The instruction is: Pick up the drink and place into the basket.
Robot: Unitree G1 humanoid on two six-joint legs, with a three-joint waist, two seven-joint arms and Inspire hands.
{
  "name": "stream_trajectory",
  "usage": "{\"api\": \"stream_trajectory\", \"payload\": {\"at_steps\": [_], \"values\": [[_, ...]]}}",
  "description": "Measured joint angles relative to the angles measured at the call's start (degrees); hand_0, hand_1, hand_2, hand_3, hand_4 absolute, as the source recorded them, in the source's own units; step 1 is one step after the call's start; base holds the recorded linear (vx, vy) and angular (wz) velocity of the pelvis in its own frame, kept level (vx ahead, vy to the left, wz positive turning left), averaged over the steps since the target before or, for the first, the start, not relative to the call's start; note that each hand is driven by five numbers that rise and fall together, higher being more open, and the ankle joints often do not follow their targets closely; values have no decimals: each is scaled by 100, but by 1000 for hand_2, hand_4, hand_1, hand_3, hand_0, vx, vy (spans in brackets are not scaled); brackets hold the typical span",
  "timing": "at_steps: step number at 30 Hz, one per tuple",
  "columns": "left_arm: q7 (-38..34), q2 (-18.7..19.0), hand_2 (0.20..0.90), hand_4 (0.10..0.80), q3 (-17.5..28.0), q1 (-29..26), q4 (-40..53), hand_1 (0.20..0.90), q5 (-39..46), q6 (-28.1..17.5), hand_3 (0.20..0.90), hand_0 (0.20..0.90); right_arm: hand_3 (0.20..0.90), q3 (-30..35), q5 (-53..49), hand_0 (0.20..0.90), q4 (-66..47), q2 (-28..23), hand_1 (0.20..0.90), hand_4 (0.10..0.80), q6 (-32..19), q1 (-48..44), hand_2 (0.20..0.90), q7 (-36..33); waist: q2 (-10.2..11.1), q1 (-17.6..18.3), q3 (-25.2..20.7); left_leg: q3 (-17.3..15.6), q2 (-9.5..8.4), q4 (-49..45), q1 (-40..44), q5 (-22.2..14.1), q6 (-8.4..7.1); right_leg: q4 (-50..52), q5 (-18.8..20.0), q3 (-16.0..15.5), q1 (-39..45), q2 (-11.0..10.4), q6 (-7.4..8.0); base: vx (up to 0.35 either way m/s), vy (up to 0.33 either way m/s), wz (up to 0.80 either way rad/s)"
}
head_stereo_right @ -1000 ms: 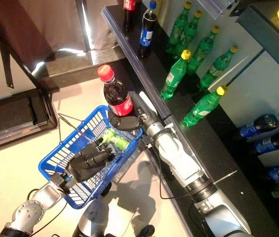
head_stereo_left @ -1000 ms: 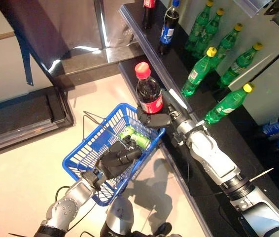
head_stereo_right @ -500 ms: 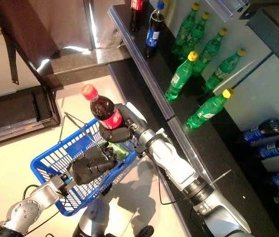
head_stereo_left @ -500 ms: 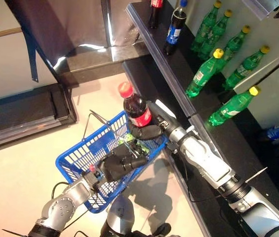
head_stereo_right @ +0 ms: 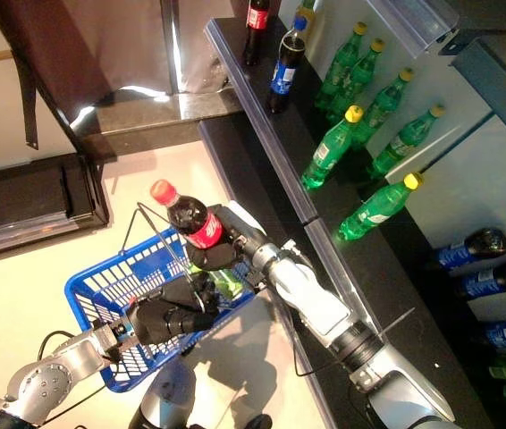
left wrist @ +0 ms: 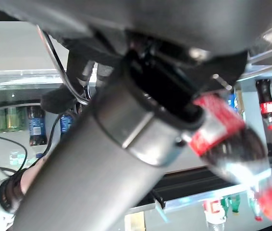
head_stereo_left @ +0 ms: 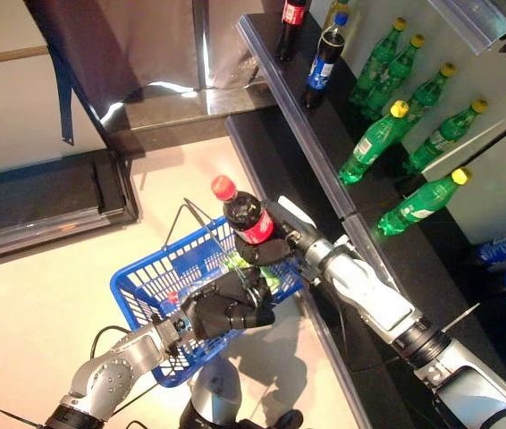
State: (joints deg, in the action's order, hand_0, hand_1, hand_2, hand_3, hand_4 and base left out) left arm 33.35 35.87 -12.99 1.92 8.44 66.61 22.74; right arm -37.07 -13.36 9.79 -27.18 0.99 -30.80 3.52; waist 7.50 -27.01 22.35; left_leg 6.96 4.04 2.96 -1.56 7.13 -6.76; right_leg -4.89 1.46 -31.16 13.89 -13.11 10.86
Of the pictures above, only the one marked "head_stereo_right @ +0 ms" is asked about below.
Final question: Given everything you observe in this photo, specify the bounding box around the black shelf base deck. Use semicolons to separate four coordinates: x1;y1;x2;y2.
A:
197;116;340;429

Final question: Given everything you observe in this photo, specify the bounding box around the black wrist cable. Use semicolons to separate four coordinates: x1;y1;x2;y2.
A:
37;329;107;416
290;328;340;377

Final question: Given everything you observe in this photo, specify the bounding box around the green soda bottle yellow cap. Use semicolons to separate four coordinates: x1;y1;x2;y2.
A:
299;105;366;192
313;21;369;114
336;172;426;243

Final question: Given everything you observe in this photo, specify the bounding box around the dark reflective floor step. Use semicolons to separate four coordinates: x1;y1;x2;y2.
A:
72;87;244;158

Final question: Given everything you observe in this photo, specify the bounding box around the brown fabric curtain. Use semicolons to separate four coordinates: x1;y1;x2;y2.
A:
0;0;254;140

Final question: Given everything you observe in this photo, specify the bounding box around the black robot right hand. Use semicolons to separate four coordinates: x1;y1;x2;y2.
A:
184;199;269;274

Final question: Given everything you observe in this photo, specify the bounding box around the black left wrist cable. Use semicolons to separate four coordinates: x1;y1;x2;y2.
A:
37;329;107;416

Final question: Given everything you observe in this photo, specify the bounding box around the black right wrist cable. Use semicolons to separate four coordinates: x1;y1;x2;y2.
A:
290;328;340;377

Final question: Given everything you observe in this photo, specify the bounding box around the dark shelf board clear rail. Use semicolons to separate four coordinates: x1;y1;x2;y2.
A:
366;0;460;60
303;176;506;429
439;27;506;140
203;16;420;225

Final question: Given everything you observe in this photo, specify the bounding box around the cola bottle red label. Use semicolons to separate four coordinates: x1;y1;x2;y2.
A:
240;0;273;68
148;178;226;252

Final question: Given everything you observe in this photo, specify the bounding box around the black hanging strap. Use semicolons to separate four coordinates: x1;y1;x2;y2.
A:
10;55;40;152

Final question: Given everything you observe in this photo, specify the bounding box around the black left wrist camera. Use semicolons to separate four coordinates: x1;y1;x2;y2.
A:
93;319;128;359

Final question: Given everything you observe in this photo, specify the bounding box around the small yellow tea bottle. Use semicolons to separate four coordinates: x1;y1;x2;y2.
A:
294;0;320;42

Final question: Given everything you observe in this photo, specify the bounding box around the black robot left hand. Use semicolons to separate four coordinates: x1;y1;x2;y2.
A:
126;271;222;348

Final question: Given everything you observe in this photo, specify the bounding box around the blue plastic shopping basket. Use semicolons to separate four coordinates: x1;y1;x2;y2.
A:
63;201;266;394

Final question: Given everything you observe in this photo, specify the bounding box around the black gondola base deck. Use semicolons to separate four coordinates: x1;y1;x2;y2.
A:
0;151;112;264

